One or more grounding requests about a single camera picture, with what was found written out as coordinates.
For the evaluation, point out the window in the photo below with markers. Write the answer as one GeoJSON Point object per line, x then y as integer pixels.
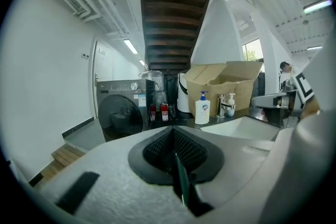
{"type": "Point", "coordinates": [252, 51]}

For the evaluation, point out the long ceiling light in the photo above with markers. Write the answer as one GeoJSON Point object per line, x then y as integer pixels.
{"type": "Point", "coordinates": [316, 6]}
{"type": "Point", "coordinates": [130, 46]}
{"type": "Point", "coordinates": [142, 62]}

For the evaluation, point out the white sink basin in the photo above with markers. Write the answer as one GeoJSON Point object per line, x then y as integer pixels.
{"type": "Point", "coordinates": [241, 127]}

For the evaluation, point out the black marble table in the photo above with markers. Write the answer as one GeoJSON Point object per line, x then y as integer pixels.
{"type": "Point", "coordinates": [181, 122]}

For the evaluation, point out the dark grey washing machine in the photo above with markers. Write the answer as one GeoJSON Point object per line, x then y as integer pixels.
{"type": "Point", "coordinates": [120, 112]}

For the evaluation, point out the white soap bottle blue pump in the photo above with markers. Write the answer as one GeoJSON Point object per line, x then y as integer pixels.
{"type": "Point", "coordinates": [202, 111]}

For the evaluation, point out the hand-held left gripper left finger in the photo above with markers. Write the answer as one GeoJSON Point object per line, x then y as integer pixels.
{"type": "Point", "coordinates": [118, 178]}

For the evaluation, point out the person's right forearm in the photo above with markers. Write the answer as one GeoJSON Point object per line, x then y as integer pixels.
{"type": "Point", "coordinates": [312, 108]}

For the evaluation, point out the white door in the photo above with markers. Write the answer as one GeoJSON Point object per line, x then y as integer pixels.
{"type": "Point", "coordinates": [103, 73]}

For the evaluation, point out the chrome faucet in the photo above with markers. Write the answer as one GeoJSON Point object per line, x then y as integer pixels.
{"type": "Point", "coordinates": [221, 106]}

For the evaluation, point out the wooden steps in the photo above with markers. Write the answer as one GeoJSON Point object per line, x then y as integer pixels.
{"type": "Point", "coordinates": [64, 157]}

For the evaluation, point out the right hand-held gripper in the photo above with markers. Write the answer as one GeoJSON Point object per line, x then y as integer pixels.
{"type": "Point", "coordinates": [303, 86]}

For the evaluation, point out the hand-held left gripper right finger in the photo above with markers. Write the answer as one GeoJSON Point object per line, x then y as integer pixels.
{"type": "Point", "coordinates": [236, 165]}

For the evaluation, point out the brown cardboard box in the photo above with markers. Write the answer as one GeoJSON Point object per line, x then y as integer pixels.
{"type": "Point", "coordinates": [236, 86]}

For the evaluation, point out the red fire extinguisher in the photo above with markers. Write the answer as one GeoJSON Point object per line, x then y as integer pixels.
{"type": "Point", "coordinates": [153, 112]}
{"type": "Point", "coordinates": [164, 112]}

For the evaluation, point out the small white pump bottle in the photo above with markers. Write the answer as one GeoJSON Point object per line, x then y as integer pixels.
{"type": "Point", "coordinates": [230, 107]}

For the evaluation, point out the clear plastic-wrapped bundle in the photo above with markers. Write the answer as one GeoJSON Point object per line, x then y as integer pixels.
{"type": "Point", "coordinates": [155, 81]}

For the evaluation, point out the dark wooden staircase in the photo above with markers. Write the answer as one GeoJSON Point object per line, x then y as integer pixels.
{"type": "Point", "coordinates": [173, 29]}

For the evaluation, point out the white round appliance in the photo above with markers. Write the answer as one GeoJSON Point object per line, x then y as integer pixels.
{"type": "Point", "coordinates": [183, 97]}

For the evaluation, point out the wall light switch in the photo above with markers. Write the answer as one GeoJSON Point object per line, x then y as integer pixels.
{"type": "Point", "coordinates": [85, 55]}

